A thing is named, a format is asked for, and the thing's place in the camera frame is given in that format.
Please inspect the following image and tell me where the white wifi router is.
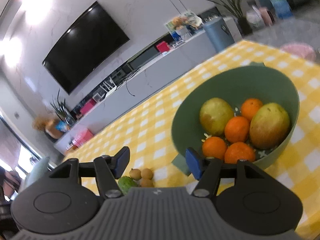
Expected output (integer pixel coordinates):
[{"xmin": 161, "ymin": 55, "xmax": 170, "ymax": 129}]
[{"xmin": 99, "ymin": 77, "xmax": 117, "ymax": 98}]

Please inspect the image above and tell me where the red box on counter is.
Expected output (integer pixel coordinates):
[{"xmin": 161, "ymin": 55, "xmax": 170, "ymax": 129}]
[{"xmin": 156, "ymin": 41, "xmax": 170, "ymax": 53}]

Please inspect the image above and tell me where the small brown longan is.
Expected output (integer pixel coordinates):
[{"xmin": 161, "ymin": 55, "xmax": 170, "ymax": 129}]
[
  {"xmin": 141, "ymin": 168, "xmax": 153, "ymax": 180},
  {"xmin": 129, "ymin": 168, "xmax": 142, "ymax": 180}
]

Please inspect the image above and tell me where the white plastic bag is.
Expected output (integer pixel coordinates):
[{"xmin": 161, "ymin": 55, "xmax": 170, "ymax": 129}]
[{"xmin": 246, "ymin": 5, "xmax": 265, "ymax": 30}]

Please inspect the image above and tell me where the black wall television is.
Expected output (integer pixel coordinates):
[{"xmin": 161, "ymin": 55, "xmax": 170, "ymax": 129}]
[{"xmin": 42, "ymin": 1, "xmax": 130, "ymax": 94}]

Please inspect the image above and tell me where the potted long-leaf plant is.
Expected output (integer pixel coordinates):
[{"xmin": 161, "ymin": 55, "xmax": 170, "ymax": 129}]
[{"xmin": 206, "ymin": 0, "xmax": 253, "ymax": 36}]

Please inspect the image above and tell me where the orange mandarin in bowl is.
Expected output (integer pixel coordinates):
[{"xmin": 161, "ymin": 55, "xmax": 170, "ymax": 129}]
[
  {"xmin": 202, "ymin": 137, "xmax": 227, "ymax": 160},
  {"xmin": 240, "ymin": 98, "xmax": 263, "ymax": 121},
  {"xmin": 224, "ymin": 142, "xmax": 255, "ymax": 164}
]

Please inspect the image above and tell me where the orange mandarin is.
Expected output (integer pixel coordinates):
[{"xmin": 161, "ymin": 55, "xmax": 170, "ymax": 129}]
[
  {"xmin": 202, "ymin": 137, "xmax": 227, "ymax": 160},
  {"xmin": 240, "ymin": 98, "xmax": 263, "ymax": 121},
  {"xmin": 224, "ymin": 142, "xmax": 255, "ymax": 164},
  {"xmin": 224, "ymin": 116, "xmax": 250, "ymax": 143}
]

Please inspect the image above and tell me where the green plastic bowl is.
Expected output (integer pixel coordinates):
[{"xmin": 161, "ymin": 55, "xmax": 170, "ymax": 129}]
[{"xmin": 171, "ymin": 62, "xmax": 299, "ymax": 176}]

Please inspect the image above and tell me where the white long tv counter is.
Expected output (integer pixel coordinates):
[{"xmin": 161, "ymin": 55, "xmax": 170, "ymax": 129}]
[{"xmin": 54, "ymin": 31, "xmax": 216, "ymax": 153}]

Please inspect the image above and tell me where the pink box on counter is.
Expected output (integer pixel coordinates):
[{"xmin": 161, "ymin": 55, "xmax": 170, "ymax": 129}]
[{"xmin": 80, "ymin": 98, "xmax": 97, "ymax": 115}]

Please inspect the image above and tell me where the blue-grey pedal bin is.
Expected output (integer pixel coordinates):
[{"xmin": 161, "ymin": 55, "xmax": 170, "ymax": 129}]
[{"xmin": 203, "ymin": 17, "xmax": 235, "ymax": 53}]

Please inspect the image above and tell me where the green cucumber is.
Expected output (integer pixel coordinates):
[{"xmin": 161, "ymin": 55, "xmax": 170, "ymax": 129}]
[{"xmin": 118, "ymin": 176, "xmax": 139, "ymax": 195}]

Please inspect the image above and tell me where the pink small appliance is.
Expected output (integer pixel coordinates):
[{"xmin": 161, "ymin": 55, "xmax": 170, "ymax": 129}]
[{"xmin": 259, "ymin": 7, "xmax": 274, "ymax": 26}]

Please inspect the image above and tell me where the yellow checkered tablecloth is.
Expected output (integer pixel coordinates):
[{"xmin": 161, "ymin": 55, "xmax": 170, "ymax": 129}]
[{"xmin": 70, "ymin": 41, "xmax": 319, "ymax": 239}]

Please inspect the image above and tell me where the blue water jug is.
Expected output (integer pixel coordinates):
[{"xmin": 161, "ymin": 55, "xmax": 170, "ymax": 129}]
[{"xmin": 270, "ymin": 0, "xmax": 293, "ymax": 19}]

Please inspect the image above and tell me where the yellow-green mango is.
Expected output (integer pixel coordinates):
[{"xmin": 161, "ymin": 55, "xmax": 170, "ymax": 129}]
[
  {"xmin": 199, "ymin": 98, "xmax": 234, "ymax": 137},
  {"xmin": 249, "ymin": 102, "xmax": 290, "ymax": 150}
]

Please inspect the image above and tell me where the teddy bear bouquet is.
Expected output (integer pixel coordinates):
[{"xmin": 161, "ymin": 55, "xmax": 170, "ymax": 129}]
[{"xmin": 165, "ymin": 10, "xmax": 203, "ymax": 34}]

